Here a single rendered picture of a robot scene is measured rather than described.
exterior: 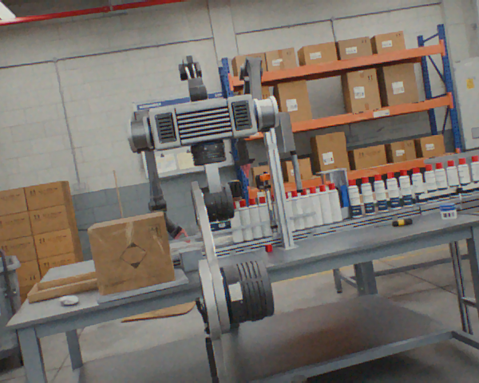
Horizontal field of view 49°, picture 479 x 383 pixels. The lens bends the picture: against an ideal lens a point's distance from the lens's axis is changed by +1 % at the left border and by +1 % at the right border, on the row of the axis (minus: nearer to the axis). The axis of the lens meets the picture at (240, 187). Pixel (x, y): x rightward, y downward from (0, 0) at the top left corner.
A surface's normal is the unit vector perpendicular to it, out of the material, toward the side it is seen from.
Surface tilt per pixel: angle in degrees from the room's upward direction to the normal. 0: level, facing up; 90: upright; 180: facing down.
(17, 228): 90
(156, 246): 90
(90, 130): 90
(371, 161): 91
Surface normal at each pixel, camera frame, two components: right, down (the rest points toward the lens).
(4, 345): 0.44, 0.04
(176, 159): 0.12, 0.04
